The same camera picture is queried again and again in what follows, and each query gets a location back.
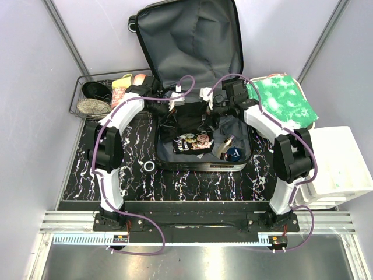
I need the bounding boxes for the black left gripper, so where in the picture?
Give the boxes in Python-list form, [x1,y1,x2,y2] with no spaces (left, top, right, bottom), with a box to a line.
[145,99,179,128]

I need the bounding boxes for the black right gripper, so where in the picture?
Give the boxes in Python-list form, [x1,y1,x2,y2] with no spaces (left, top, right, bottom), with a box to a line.
[196,97,233,134]

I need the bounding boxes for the gold perfume spray bottle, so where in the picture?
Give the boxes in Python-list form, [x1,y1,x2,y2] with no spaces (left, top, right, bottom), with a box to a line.
[216,135,235,158]

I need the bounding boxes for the black printed t-shirt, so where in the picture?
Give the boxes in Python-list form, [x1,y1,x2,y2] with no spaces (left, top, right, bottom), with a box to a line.
[172,131,214,155]

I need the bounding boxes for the green tie-dye cloth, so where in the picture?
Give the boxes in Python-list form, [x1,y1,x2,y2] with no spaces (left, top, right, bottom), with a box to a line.
[246,74,320,129]

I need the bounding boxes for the space astronaut kids suitcase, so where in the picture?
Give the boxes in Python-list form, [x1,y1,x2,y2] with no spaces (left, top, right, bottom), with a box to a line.
[128,1,252,172]

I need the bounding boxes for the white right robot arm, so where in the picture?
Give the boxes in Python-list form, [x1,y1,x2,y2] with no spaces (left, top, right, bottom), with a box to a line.
[200,73,317,232]

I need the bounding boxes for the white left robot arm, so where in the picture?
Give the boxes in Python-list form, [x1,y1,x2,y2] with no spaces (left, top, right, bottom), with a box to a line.
[85,75,169,231]

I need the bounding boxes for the pink patterned mug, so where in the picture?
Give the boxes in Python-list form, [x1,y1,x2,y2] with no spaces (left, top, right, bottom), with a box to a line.
[111,87,126,110]

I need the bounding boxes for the yellow mug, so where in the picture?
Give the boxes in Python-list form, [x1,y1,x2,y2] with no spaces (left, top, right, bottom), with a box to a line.
[111,73,133,89]

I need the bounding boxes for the speckled grey plate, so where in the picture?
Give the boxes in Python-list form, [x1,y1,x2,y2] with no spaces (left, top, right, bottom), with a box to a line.
[77,99,111,115]

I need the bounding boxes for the black bowl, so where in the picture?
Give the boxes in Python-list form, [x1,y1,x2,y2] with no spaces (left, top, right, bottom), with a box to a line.
[82,82,112,101]

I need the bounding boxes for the white plastic basin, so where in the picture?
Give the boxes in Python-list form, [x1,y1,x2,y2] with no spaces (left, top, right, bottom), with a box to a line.
[249,76,316,132]

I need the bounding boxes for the white compartment organizer box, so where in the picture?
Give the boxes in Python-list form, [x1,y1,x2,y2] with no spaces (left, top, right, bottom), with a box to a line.
[309,126,372,207]

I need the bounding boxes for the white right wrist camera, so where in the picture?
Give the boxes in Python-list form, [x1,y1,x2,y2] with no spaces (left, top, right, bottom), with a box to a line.
[199,87,213,104]

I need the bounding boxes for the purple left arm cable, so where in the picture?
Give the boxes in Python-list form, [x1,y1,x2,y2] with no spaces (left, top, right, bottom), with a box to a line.
[90,75,195,257]

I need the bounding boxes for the black wire dish rack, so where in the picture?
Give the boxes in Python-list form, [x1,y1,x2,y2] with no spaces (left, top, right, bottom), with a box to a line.
[69,68,153,120]

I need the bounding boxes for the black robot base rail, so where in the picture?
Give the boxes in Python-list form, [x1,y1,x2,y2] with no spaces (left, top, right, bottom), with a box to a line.
[93,201,300,233]

